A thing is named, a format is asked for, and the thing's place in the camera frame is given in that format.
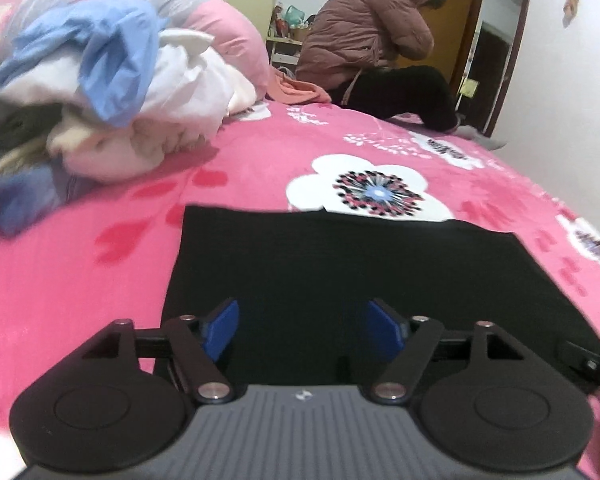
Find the white garment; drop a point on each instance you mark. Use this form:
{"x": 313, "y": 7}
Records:
{"x": 190, "y": 75}

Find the pink grey floral quilt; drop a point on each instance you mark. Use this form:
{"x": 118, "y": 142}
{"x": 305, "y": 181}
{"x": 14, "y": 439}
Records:
{"x": 215, "y": 15}

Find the paper wall sticker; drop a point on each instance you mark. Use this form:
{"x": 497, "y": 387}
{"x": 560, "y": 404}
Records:
{"x": 571, "y": 7}

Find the blue jeans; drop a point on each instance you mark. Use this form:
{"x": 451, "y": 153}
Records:
{"x": 25, "y": 195}

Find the cream fleece garment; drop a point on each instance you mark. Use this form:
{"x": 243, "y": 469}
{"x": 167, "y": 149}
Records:
{"x": 242, "y": 92}

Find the yellow paper note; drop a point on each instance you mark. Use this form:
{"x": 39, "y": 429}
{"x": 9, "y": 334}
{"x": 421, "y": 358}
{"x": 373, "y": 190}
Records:
{"x": 469, "y": 88}

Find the black printed shirt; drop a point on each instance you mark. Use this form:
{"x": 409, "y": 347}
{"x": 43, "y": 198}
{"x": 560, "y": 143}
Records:
{"x": 305, "y": 270}

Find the dark wooden door frame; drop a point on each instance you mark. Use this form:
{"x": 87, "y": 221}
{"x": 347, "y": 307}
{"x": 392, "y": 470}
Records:
{"x": 527, "y": 10}

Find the white shelf with items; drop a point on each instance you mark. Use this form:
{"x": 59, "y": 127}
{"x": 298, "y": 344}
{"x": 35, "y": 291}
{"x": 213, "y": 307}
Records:
{"x": 287, "y": 25}

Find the pink floral blanket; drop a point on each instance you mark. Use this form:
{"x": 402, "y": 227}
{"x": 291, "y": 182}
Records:
{"x": 80, "y": 285}

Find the light blue shirt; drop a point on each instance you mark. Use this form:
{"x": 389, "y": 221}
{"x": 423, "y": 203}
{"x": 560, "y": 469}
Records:
{"x": 105, "y": 60}

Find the grey garment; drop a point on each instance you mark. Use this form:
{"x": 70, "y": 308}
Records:
{"x": 15, "y": 125}

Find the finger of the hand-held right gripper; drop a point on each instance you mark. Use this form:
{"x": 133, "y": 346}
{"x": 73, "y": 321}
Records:
{"x": 587, "y": 362}

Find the peach cloth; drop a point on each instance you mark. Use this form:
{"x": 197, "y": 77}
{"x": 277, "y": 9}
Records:
{"x": 300, "y": 90}

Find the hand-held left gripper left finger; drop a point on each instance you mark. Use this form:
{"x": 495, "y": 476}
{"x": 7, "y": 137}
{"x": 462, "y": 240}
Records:
{"x": 222, "y": 332}

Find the beige garment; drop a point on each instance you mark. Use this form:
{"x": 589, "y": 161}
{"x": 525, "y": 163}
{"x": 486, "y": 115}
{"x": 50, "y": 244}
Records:
{"x": 115, "y": 155}

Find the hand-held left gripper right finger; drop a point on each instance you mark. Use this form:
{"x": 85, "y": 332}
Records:
{"x": 384, "y": 330}

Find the wooden door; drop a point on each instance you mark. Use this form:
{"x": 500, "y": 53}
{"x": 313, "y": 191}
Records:
{"x": 460, "y": 10}

